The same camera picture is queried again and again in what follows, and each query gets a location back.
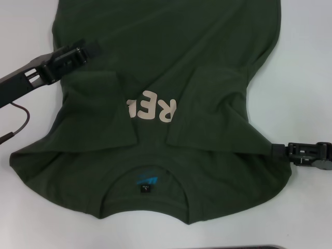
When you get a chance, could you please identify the left gripper grey cable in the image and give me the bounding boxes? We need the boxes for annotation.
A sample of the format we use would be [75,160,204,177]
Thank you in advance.
[0,102,31,145]

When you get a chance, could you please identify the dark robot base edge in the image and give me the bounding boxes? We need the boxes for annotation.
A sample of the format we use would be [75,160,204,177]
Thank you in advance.
[161,243,285,249]

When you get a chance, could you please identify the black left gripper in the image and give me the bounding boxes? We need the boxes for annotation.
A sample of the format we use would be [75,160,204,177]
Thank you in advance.
[0,38,104,109]

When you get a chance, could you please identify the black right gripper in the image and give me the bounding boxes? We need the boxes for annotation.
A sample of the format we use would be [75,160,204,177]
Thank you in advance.
[271,141,332,171]

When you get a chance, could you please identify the dark green printed t-shirt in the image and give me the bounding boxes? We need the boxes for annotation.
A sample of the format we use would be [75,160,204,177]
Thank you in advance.
[9,0,293,230]

